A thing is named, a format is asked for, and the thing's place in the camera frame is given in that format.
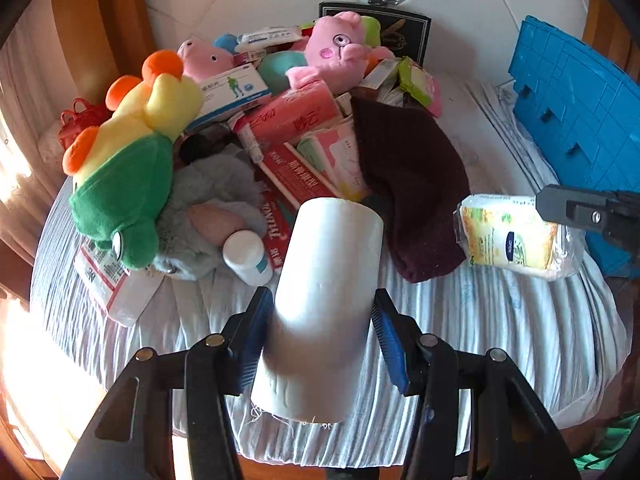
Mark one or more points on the small red bag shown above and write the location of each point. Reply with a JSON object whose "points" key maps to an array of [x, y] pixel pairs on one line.
{"points": [[75, 120]]}

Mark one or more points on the light pink pad pack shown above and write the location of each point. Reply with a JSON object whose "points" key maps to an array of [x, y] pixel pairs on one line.
{"points": [[335, 155]]}

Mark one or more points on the pale sheer curtain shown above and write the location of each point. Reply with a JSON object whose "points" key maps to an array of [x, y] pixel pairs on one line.
{"points": [[20, 135]]}

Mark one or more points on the white wipes pack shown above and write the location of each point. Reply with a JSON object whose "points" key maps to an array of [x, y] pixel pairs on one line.
{"points": [[265, 37]]}

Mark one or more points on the green cloth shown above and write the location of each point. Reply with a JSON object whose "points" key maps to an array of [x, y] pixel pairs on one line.
{"points": [[610, 445]]}

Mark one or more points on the pink round-eyed plush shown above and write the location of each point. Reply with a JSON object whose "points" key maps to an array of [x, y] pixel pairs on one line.
{"points": [[330, 45]]}

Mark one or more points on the green frog plush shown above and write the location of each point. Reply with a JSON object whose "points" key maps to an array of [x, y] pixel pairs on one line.
{"points": [[372, 27]]}

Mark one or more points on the black gift box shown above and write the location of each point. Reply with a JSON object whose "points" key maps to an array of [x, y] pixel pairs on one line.
{"points": [[410, 35]]}

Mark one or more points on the red toothpaste box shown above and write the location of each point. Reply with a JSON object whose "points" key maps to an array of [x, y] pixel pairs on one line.
{"points": [[275, 240], [295, 170]]}

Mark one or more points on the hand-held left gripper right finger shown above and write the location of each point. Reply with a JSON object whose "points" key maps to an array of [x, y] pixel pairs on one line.
{"points": [[390, 345]]}

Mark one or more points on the white pill bottle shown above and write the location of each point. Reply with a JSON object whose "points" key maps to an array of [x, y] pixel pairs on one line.
{"points": [[247, 257]]}

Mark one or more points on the dark maroon towel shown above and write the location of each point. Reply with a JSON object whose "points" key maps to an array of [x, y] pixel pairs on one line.
{"points": [[410, 185]]}

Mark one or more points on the grey plush toy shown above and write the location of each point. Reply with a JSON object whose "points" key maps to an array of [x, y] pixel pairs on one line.
{"points": [[210, 185]]}

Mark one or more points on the white paper roll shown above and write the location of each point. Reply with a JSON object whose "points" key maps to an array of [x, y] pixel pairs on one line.
{"points": [[325, 285]]}

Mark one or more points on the blue plastic crate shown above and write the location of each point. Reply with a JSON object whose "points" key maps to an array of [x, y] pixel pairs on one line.
{"points": [[575, 100]]}

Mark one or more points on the pink tissue pack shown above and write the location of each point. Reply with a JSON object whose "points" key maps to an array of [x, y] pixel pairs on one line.
{"points": [[295, 112]]}

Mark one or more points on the yellow wipes packet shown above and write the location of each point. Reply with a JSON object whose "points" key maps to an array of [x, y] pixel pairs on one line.
{"points": [[505, 240]]}

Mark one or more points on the large pink pig plush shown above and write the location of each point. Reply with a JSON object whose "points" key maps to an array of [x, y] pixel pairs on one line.
{"points": [[205, 57]]}

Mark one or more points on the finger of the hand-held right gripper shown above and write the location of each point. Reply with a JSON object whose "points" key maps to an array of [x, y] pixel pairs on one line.
{"points": [[575, 207]]}

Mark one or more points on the white fabric bundle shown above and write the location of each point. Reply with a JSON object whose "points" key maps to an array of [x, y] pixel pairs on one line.
{"points": [[50, 147]]}

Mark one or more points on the white blue medicine box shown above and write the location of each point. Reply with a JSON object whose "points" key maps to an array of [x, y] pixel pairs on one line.
{"points": [[235, 90]]}

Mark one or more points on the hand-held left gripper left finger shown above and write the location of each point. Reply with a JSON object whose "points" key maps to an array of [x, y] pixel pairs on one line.
{"points": [[255, 340]]}

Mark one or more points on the blue plush toy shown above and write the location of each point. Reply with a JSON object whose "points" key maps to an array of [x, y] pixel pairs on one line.
{"points": [[225, 44]]}

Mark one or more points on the white red medicine box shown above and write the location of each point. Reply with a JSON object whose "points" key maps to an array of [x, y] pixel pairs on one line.
{"points": [[115, 285]]}

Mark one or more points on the yellow green duck plush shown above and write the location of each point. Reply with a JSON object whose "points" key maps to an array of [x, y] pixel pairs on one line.
{"points": [[125, 160]]}

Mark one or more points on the teal plush ball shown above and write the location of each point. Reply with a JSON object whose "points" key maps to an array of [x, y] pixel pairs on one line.
{"points": [[277, 70]]}

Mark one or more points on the green wipes packet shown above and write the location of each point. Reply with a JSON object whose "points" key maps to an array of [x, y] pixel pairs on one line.
{"points": [[417, 82]]}

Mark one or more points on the wooden wall frame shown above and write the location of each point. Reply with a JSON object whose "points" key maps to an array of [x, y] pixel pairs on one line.
{"points": [[120, 10]]}

